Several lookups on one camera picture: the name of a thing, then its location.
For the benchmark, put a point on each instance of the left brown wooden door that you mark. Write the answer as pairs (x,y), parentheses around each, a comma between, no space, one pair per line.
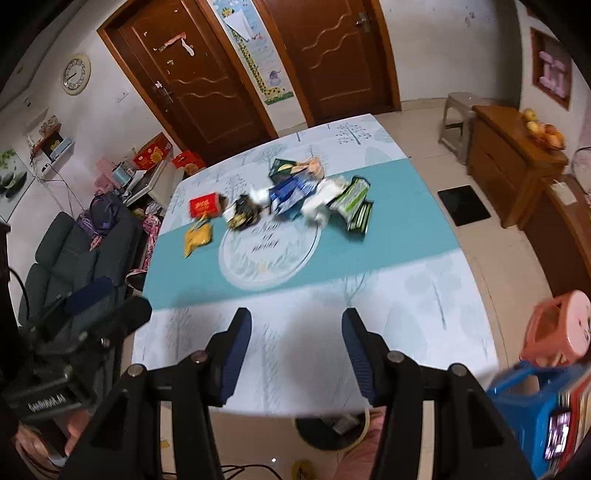
(183,66)

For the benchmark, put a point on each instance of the red cigarette pack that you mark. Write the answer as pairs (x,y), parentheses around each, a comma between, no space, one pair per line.
(210,205)

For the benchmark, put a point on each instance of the blue white wrapper bag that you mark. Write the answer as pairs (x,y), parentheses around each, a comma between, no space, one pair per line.
(287,197)

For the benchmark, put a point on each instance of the yellow rim trash bin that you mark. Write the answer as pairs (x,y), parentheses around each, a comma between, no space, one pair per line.
(333,433)

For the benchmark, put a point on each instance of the white tissue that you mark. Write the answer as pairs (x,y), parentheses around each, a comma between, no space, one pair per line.
(315,208)

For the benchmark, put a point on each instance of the black yellow snack wrapper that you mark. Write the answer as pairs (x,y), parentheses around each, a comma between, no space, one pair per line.
(242,213)

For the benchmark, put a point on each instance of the brown wooden cabinet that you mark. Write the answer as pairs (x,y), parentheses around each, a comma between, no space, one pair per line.
(528,189)

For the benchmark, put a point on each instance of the person left hand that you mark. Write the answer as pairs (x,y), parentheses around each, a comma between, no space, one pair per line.
(37,453)

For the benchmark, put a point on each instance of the tree print tablecloth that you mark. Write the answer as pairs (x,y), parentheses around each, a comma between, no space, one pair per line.
(407,277)

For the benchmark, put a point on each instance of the right brown wooden door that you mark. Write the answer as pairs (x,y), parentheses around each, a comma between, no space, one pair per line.
(338,55)

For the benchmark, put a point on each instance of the fruit bowl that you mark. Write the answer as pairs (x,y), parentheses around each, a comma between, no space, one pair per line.
(545,135)

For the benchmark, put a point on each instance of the blue plastic stool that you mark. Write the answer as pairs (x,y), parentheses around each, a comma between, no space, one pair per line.
(529,414)

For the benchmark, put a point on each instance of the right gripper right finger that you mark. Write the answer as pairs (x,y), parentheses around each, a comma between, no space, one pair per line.
(368,354)

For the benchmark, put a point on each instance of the brown wooden door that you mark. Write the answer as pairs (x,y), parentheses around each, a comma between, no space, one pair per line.
(183,66)
(338,55)

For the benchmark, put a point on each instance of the red gift box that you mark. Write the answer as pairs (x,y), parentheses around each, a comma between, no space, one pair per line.
(153,152)

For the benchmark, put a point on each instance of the yellow orange small packet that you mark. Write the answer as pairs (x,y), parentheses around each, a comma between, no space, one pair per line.
(198,235)

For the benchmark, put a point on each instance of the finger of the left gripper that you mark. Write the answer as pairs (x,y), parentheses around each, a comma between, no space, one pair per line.
(113,328)
(74,303)

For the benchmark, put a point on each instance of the white side table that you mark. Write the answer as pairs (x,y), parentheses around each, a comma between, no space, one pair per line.
(157,185)

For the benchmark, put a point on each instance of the dark green snack packet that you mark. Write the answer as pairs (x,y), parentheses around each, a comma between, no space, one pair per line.
(280,170)

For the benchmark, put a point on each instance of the wall niche pink ornament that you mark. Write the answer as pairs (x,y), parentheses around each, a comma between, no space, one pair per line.
(551,68)

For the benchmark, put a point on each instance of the green white wrapper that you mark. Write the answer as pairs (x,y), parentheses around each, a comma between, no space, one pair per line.
(353,207)

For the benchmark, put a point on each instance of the dark teal sofa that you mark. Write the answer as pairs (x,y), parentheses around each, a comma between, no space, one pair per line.
(66,260)

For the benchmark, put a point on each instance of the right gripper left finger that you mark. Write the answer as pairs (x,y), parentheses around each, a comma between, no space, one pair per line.
(226,353)

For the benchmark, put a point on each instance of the giraffe height chart poster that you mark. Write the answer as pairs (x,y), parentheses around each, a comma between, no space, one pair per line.
(252,41)

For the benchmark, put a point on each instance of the round wall clock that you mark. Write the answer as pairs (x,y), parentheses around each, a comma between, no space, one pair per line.
(76,74)

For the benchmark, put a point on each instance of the grey plastic stool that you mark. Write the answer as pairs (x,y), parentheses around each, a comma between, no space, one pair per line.
(458,121)

